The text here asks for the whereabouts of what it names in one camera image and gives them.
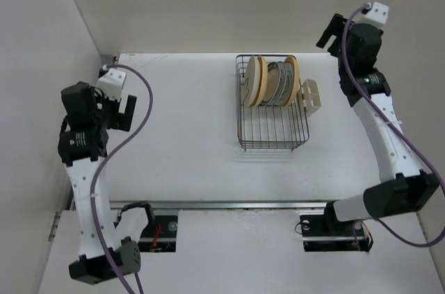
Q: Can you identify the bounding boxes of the cream plate leftmost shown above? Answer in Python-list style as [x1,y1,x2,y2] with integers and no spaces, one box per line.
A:
[241,56,260,106]

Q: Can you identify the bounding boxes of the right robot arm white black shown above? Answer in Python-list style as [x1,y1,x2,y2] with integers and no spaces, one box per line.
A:
[316,13,439,234]

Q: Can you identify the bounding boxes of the black wire dish rack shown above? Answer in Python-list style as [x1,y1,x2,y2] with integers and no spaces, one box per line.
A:
[236,54,309,151]

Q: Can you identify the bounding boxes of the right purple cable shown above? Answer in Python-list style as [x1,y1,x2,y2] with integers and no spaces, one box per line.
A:
[341,3,445,247]

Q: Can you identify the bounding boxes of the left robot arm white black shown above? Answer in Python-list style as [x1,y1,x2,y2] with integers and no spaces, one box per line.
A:
[58,82,156,293]

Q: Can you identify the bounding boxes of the yellow plate with drawing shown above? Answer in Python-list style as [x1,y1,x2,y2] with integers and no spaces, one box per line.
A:
[282,55,300,106]

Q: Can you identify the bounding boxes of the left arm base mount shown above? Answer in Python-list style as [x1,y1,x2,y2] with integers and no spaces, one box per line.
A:
[138,210,179,253]

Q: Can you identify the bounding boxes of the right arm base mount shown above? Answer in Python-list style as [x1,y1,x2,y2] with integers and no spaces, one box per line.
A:
[295,214,374,253]

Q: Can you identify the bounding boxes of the grey patterned plate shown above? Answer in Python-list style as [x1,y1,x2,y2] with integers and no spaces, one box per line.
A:
[260,62,281,106]

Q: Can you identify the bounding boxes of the white plate black rings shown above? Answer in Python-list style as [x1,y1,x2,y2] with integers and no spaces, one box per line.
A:
[270,60,296,106]

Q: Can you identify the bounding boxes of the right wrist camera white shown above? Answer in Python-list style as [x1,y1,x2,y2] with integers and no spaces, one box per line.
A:
[357,2,389,28]

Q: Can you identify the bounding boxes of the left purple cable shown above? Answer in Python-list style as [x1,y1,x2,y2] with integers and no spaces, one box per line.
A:
[90,63,154,294]

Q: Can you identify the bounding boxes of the purple cable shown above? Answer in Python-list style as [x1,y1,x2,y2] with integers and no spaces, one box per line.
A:
[341,3,445,247]
[90,63,154,294]

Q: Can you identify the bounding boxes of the grey rimmed plate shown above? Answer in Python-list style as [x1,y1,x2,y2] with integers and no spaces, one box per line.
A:
[266,61,287,106]

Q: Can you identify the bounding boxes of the beige cutlery holder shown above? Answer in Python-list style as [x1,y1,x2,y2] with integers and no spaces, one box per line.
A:
[298,79,321,118]

